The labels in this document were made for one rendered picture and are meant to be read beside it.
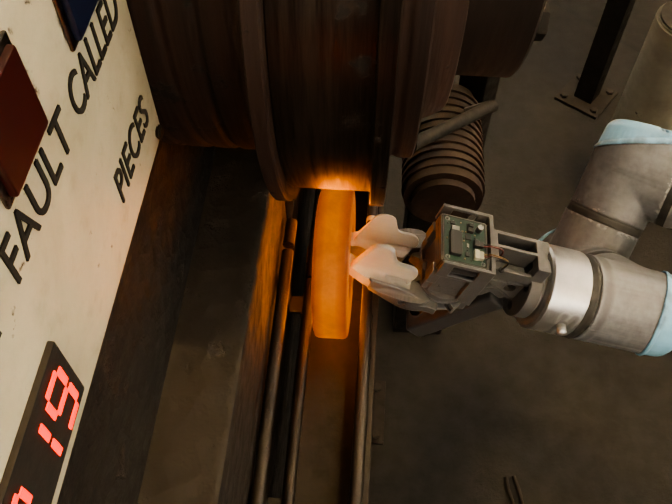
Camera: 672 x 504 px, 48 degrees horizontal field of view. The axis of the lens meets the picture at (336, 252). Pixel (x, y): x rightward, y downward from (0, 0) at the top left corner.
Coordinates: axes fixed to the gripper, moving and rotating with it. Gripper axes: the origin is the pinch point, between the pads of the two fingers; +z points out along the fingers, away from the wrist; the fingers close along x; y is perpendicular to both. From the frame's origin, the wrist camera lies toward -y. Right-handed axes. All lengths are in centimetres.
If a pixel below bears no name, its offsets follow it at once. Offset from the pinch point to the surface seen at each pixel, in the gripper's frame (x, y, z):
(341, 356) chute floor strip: 6.0, -10.2, -4.1
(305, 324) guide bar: 4.9, -6.9, 0.9
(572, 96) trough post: -106, -57, -72
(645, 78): -69, -19, -61
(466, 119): -39.7, -14.4, -21.5
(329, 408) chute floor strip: 11.8, -10.9, -3.4
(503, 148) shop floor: -88, -63, -54
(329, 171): 12.7, 25.9, 6.9
